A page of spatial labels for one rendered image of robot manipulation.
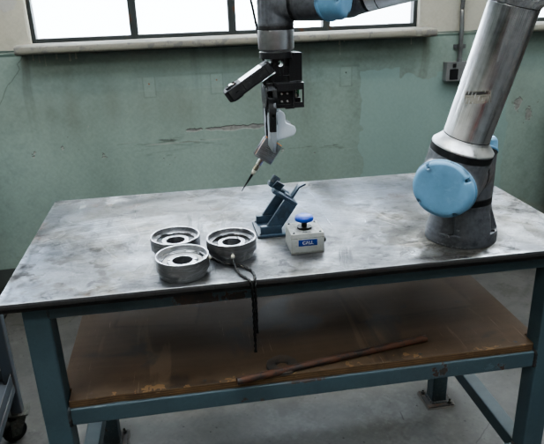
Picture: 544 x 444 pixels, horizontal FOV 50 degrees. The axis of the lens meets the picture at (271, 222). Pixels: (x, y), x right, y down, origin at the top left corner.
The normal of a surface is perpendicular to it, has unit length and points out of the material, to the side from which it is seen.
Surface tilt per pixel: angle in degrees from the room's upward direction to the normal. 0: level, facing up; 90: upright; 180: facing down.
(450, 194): 97
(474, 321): 0
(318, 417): 0
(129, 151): 90
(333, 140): 90
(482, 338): 0
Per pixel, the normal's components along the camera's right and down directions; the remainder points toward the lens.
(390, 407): -0.04, -0.93
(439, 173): -0.52, 0.44
